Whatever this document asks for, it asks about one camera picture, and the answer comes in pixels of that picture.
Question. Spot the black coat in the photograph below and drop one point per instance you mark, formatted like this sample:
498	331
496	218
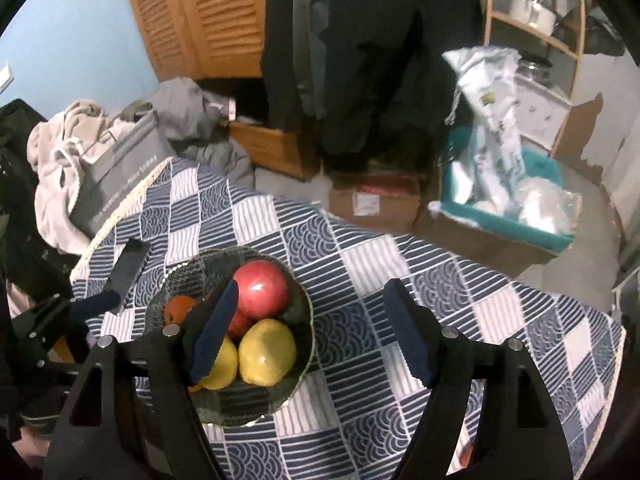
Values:
375	60

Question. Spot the glass bowl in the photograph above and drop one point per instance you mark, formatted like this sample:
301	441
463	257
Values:
210	265

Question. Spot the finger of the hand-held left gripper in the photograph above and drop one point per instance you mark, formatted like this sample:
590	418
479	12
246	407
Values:
95	305
127	272

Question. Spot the beige clothing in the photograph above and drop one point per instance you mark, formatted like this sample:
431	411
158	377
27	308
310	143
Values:
55	185

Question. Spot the white printed storage box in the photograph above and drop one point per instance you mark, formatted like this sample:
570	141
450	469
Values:
542	115

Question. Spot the grey coat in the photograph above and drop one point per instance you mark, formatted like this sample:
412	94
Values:
310	60

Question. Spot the white wall switch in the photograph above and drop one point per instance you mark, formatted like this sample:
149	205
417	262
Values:
5	77

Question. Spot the metal pot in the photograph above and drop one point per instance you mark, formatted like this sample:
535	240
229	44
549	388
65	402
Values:
535	70

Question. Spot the grey clothing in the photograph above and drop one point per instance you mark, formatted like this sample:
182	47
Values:
185	105

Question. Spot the blue white patterned tablecloth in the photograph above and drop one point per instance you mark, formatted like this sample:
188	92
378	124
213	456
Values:
360	285

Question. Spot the clear plastic bag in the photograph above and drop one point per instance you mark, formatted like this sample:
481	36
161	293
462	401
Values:
545	205

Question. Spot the teal plastic bin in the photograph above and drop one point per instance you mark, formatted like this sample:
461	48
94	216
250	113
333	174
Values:
500	224

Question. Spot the small red apple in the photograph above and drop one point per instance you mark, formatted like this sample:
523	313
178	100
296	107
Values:
240	322

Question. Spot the white pot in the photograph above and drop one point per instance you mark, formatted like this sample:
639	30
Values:
530	10

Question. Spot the small labelled cardboard box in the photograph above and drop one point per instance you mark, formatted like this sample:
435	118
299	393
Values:
345	210

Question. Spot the grey storage bag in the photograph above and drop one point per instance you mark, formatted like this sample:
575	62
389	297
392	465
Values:
120	170

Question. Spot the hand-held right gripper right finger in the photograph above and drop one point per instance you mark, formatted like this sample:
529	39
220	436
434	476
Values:
412	335

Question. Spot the large red apple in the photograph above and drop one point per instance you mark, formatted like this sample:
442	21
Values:
262	287

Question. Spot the wooden louvered wardrobe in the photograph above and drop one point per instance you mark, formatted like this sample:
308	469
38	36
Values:
220	10

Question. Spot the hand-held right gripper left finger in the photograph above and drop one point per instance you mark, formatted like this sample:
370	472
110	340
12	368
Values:
215	332

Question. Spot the large cardboard box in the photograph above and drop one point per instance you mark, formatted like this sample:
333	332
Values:
475	246

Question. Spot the dark hanging clothes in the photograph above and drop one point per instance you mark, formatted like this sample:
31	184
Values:
605	35

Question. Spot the wooden shelf rack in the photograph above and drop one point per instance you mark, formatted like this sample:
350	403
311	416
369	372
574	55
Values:
488	5

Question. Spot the white printed plastic bag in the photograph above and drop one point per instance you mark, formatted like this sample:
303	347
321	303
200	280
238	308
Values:
492	110

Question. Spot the yellow lemon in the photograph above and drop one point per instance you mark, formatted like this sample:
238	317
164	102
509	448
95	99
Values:
225	367
267	352

